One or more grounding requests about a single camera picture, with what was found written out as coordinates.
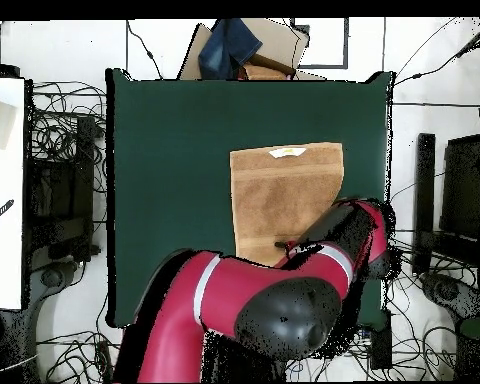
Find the tan terry towel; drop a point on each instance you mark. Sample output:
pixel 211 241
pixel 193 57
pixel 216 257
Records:
pixel 280 192

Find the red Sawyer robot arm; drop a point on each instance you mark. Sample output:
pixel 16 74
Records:
pixel 224 296

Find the dark green table cloth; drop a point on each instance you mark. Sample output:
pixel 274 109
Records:
pixel 176 140

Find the blue denim jeans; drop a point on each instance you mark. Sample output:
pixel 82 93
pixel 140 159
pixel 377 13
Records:
pixel 228 48

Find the brown cardboard box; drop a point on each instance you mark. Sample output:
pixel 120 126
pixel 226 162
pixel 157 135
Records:
pixel 276 40

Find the white side table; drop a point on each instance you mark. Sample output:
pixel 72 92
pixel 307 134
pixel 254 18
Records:
pixel 4 260

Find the black striped stick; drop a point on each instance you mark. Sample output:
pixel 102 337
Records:
pixel 0 213

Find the black metal frame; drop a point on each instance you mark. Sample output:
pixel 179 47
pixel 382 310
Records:
pixel 84 160
pixel 426 180

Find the grey square frame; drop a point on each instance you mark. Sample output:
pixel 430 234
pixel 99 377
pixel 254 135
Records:
pixel 346 44

